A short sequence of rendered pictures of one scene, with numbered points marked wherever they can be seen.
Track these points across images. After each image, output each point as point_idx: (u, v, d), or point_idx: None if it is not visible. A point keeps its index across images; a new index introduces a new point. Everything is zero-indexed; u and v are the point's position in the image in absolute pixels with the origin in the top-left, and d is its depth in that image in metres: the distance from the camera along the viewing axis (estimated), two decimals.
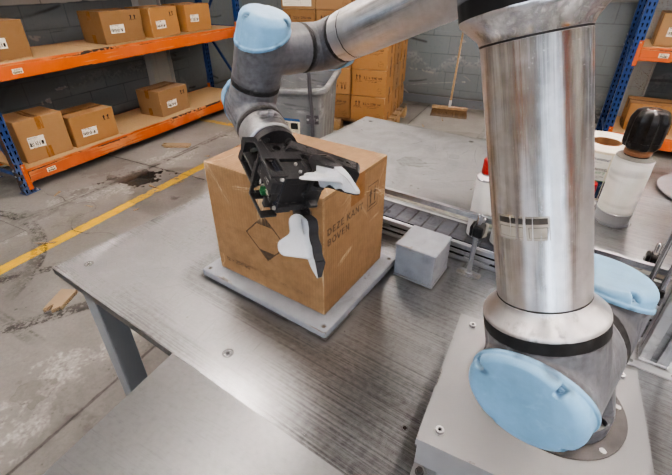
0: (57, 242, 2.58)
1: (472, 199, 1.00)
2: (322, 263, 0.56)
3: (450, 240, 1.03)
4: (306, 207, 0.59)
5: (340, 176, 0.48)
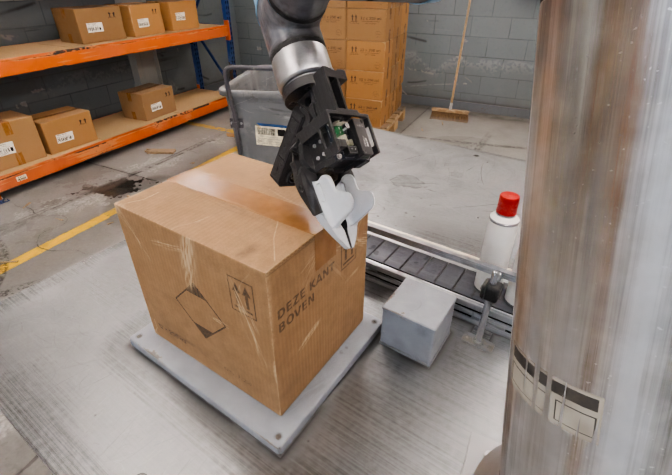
0: (19, 261, 2.34)
1: (483, 245, 0.76)
2: (341, 236, 0.51)
3: (454, 296, 0.79)
4: (310, 175, 0.51)
5: (357, 224, 0.52)
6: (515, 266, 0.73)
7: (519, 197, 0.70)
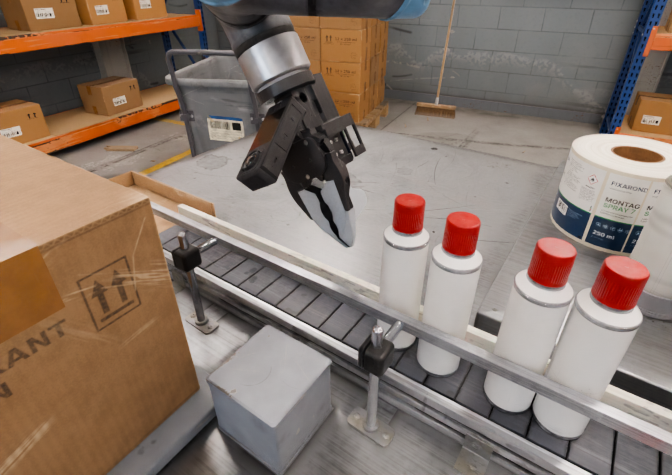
0: None
1: (380, 275, 0.50)
2: (341, 236, 0.51)
3: (342, 351, 0.53)
4: (325, 171, 0.48)
5: (332, 227, 0.53)
6: (424, 311, 0.46)
7: (423, 203, 0.43)
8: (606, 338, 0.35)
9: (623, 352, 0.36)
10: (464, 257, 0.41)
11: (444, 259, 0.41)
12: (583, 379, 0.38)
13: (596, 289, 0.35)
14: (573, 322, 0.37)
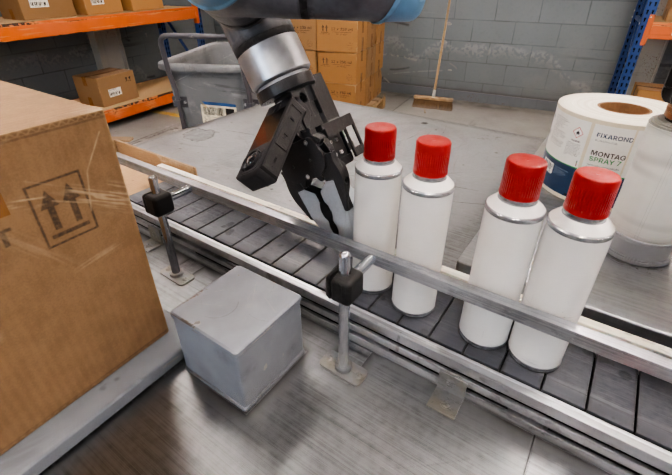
0: None
1: (353, 213, 0.48)
2: (341, 236, 0.51)
3: (316, 295, 0.51)
4: (325, 171, 0.48)
5: (332, 227, 0.53)
6: (397, 246, 0.45)
7: (394, 129, 0.42)
8: (577, 251, 0.33)
9: (596, 268, 0.34)
10: (435, 180, 0.39)
11: (414, 184, 0.40)
12: (556, 300, 0.36)
13: (567, 201, 0.34)
14: (545, 240, 0.36)
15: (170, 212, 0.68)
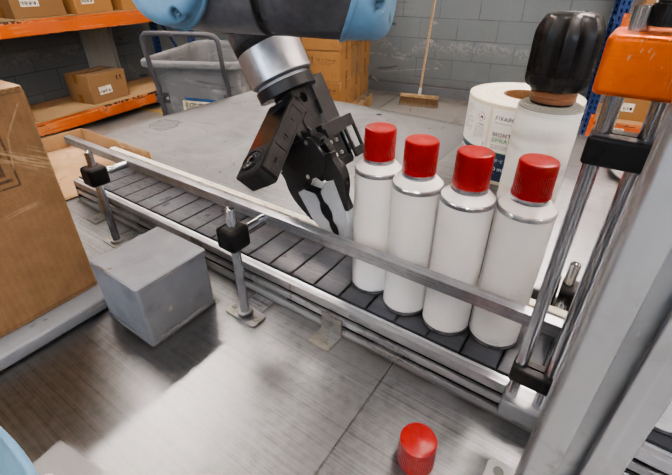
0: None
1: (353, 216, 0.48)
2: (341, 236, 0.51)
3: (228, 253, 0.59)
4: (325, 171, 0.48)
5: (332, 227, 0.53)
6: (387, 240, 0.46)
7: (395, 128, 0.42)
8: (529, 233, 0.36)
9: (545, 246, 0.37)
10: (418, 179, 0.40)
11: (399, 180, 0.41)
12: (512, 281, 0.39)
13: (515, 187, 0.36)
14: (498, 226, 0.38)
15: (116, 188, 0.76)
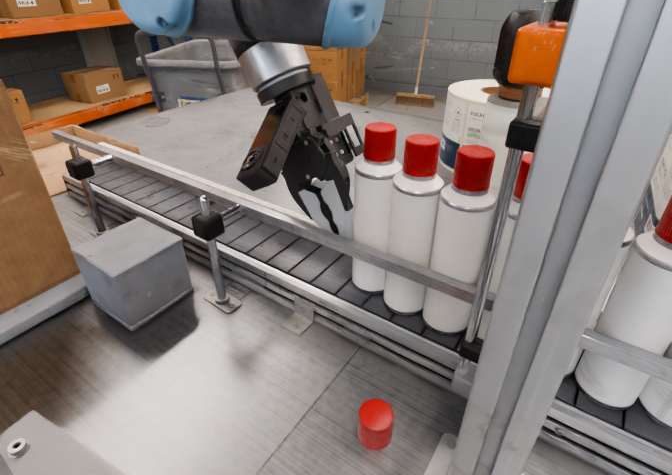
0: None
1: (353, 216, 0.48)
2: (341, 236, 0.51)
3: (207, 243, 0.61)
4: (325, 171, 0.48)
5: (332, 227, 0.53)
6: (388, 240, 0.46)
7: (395, 128, 0.42)
8: None
9: None
10: (418, 179, 0.40)
11: (399, 180, 0.41)
12: None
13: (515, 187, 0.36)
14: None
15: (103, 182, 0.78)
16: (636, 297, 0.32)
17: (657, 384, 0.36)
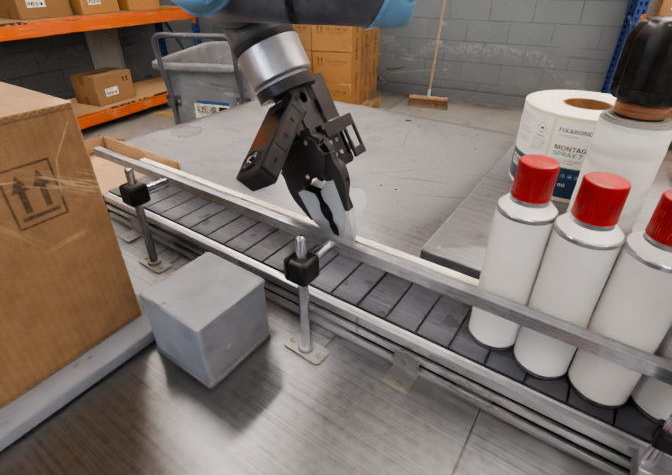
0: None
1: (486, 262, 0.40)
2: (341, 236, 0.51)
3: (283, 280, 0.54)
4: (325, 171, 0.48)
5: (332, 227, 0.53)
6: (533, 293, 0.39)
7: (559, 164, 0.34)
8: None
9: None
10: (599, 229, 0.32)
11: (571, 228, 0.33)
12: None
13: None
14: None
15: (150, 204, 0.71)
16: None
17: None
